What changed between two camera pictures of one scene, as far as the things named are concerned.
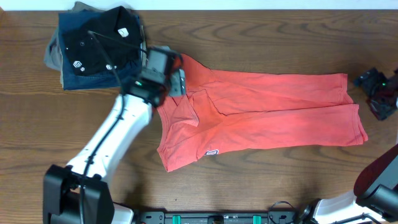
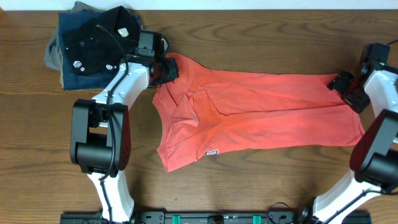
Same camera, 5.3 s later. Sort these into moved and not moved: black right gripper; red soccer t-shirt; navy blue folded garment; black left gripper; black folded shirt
Moved: black right gripper; black left gripper
Not moved: black folded shirt; red soccer t-shirt; navy blue folded garment
